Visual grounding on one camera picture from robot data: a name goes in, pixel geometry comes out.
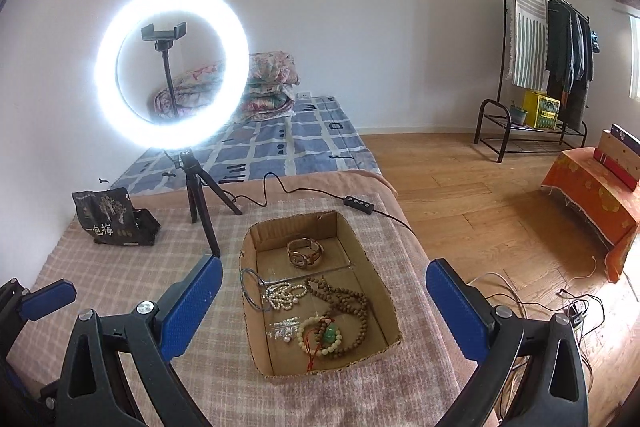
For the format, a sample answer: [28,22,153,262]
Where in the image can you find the black snack bag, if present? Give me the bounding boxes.
[72,187,160,246]

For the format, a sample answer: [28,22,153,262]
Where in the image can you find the white pearl necklace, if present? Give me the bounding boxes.
[261,281,309,313]

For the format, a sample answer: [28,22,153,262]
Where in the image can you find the brown wooden bead mala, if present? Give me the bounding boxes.
[305,277,370,359]

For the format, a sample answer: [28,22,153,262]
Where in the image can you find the thin blue wire bracelet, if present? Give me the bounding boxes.
[238,267,274,313]

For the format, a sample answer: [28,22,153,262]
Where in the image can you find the blue patterned mattress sheet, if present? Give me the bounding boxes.
[109,93,384,195]

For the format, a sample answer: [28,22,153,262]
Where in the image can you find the folded floral quilt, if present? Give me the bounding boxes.
[150,51,302,126]

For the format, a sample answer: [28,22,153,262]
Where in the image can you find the yellow crate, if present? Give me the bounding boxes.
[522,90,561,130]

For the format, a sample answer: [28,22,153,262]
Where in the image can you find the pink plaid blanket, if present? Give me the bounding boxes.
[9,171,476,426]

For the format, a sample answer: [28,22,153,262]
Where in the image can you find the black tripod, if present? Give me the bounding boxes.
[176,150,243,258]

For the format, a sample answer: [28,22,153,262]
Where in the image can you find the striped hanging cloth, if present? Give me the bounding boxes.
[503,0,549,92]

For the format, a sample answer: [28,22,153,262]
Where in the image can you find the cream bead bracelet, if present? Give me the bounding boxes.
[296,314,345,357]

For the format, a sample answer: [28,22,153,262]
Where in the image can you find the black light cable with remote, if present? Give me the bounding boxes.
[219,171,426,238]

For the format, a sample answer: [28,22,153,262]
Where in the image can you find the black clothes rack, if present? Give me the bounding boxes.
[474,0,594,161]

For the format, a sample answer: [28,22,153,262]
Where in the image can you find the orange cloth covered bench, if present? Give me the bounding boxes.
[541,147,639,283]

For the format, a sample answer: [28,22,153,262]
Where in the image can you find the white power strip cables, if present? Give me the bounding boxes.
[466,256,626,408]

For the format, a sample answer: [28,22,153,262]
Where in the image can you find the phone holder clamp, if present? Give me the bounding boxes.
[141,22,186,52]

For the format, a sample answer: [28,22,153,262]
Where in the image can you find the boxes on bench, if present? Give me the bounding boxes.
[593,124,640,192]

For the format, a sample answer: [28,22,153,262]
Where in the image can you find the green jade red cord pendant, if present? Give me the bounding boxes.
[297,317,342,373]

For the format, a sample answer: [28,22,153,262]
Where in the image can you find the white ring light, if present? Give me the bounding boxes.
[92,0,251,152]

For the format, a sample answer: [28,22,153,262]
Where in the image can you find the cardboard box tray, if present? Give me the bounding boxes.
[239,210,402,381]

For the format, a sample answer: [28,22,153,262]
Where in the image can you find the brown strap wristwatch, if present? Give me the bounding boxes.
[286,237,324,270]

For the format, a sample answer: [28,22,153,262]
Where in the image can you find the dark hanging clothes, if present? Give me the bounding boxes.
[546,0,594,131]

